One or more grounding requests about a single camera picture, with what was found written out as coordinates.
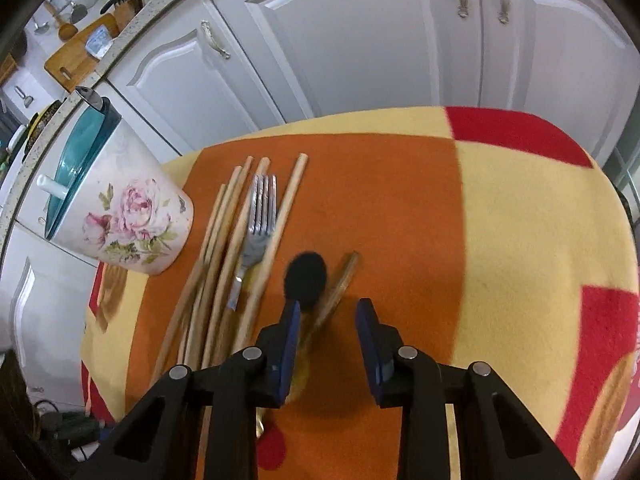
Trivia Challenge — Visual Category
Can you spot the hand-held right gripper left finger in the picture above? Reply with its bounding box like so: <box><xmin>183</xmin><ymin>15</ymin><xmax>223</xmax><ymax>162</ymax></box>
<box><xmin>75</xmin><ymin>301</ymin><xmax>303</xmax><ymax>480</ymax></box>

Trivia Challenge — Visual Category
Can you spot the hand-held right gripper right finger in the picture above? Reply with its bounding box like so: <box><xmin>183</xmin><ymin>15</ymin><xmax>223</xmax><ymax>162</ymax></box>
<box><xmin>355</xmin><ymin>298</ymin><xmax>583</xmax><ymax>480</ymax></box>

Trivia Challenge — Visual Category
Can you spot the dark spoon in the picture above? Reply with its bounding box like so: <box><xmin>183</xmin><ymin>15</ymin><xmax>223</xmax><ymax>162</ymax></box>
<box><xmin>252</xmin><ymin>252</ymin><xmax>328</xmax><ymax>441</ymax></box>

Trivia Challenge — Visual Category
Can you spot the light wooden chopstick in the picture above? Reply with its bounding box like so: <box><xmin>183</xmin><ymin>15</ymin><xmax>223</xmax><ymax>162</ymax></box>
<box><xmin>190</xmin><ymin>156</ymin><xmax>255</xmax><ymax>363</ymax></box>
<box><xmin>235</xmin><ymin>153</ymin><xmax>309</xmax><ymax>348</ymax></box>
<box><xmin>177</xmin><ymin>166</ymin><xmax>242</xmax><ymax>363</ymax></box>
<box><xmin>205</xmin><ymin>157</ymin><xmax>271</xmax><ymax>361</ymax></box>
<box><xmin>150</xmin><ymin>185</ymin><xmax>228</xmax><ymax>386</ymax></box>

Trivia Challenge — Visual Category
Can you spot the metal fork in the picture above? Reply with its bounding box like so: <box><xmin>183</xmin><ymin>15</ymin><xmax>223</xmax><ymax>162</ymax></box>
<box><xmin>220</xmin><ymin>174</ymin><xmax>278</xmax><ymax>356</ymax></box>

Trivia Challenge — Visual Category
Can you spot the floral ceramic utensil holder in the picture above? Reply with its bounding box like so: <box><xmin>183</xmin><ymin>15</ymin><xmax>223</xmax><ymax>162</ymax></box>
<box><xmin>37</xmin><ymin>86</ymin><xmax>195</xmax><ymax>277</ymax></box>

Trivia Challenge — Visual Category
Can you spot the orange yellow red printed blanket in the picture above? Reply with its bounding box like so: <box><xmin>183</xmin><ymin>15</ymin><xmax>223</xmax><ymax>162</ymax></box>
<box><xmin>80</xmin><ymin>105</ymin><xmax>640</xmax><ymax>480</ymax></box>

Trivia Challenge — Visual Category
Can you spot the dark floor clutter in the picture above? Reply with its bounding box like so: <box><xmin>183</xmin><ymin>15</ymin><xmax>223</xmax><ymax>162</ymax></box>
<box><xmin>30</xmin><ymin>400</ymin><xmax>108</xmax><ymax>461</ymax></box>

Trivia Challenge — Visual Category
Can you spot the white cabinet door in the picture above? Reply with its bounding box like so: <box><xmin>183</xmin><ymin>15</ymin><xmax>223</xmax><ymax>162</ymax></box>
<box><xmin>106</xmin><ymin>0</ymin><xmax>288</xmax><ymax>156</ymax></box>
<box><xmin>0</xmin><ymin>225</ymin><xmax>101</xmax><ymax>401</ymax></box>
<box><xmin>202</xmin><ymin>0</ymin><xmax>483</xmax><ymax>126</ymax></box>
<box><xmin>475</xmin><ymin>0</ymin><xmax>636</xmax><ymax>126</ymax></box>

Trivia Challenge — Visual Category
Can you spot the white ceramic spoon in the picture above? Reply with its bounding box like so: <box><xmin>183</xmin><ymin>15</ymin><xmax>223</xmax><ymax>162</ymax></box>
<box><xmin>37</xmin><ymin>174</ymin><xmax>68</xmax><ymax>195</ymax></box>

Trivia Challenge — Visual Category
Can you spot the glass sliding door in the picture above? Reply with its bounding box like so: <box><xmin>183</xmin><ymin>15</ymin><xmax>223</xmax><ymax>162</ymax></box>
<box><xmin>602</xmin><ymin>110</ymin><xmax>640</xmax><ymax>241</ymax></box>

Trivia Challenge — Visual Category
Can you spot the black pot yellow lid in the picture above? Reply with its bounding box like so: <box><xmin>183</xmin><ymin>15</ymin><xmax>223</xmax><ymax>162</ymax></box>
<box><xmin>22</xmin><ymin>99</ymin><xmax>66</xmax><ymax>153</ymax></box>

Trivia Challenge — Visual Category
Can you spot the wooden cutting board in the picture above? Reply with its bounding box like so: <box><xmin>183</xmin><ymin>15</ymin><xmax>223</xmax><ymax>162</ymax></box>
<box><xmin>44</xmin><ymin>14</ymin><xmax>121</xmax><ymax>93</ymax></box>

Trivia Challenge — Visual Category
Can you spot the white blue packet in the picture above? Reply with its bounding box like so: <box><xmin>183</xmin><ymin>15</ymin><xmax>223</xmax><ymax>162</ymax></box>
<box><xmin>85</xmin><ymin>27</ymin><xmax>113</xmax><ymax>58</ymax></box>

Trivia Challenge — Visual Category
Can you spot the wooden knife block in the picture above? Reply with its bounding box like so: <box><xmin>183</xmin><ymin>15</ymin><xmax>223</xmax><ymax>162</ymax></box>
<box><xmin>100</xmin><ymin>0</ymin><xmax>146</xmax><ymax>28</ymax></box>

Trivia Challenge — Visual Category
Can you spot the wooden spatula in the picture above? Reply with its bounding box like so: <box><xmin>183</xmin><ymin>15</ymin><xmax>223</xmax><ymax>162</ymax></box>
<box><xmin>44</xmin><ymin>0</ymin><xmax>80</xmax><ymax>41</ymax></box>

